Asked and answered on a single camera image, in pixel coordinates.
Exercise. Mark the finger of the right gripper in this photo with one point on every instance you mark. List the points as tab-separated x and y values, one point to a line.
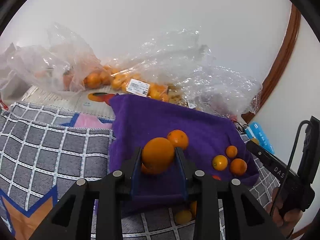
273	164

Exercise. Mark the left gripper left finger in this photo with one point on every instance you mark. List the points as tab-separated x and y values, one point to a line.
131	169

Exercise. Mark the white plastic bag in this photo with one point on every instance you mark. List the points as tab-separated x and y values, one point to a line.
60	69

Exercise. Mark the grey checkered table cloth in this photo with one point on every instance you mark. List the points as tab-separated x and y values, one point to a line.
44	150

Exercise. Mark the brown wooden door frame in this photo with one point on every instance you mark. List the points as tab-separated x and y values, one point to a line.
283	56

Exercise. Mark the small orange tangerine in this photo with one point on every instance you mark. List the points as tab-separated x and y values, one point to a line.
255	140

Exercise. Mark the large clear plastic bag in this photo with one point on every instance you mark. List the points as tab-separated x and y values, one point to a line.
177	59

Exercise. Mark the clear bag of tangerines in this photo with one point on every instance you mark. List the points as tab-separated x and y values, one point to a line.
134	80

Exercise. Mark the purple towel covered tray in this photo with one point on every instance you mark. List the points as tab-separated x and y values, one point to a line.
211	142

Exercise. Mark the yellow green small fruit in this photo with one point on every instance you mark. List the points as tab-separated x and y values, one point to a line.
193	207
183	217

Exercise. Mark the blue tissue pack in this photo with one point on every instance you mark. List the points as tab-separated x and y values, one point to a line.
254	130

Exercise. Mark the large orange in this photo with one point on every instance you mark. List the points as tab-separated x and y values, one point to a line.
158	155

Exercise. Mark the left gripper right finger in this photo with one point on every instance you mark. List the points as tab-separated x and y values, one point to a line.
186	169

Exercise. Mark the small red tomato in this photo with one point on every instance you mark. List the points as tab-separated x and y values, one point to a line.
216	177

